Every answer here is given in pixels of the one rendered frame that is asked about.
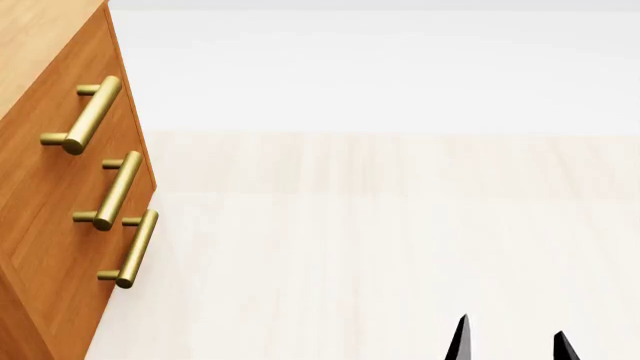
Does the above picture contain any wooden drawer cabinet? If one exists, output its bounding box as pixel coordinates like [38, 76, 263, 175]
[0, 0, 159, 360]

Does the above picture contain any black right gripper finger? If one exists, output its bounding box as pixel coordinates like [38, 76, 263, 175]
[552, 330, 583, 360]

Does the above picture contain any brass bar drawer handle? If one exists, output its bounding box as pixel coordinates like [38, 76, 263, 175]
[96, 208, 160, 290]
[72, 150, 144, 231]
[39, 75, 123, 156]

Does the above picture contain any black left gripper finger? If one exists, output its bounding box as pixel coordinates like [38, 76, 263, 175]
[443, 313, 474, 360]

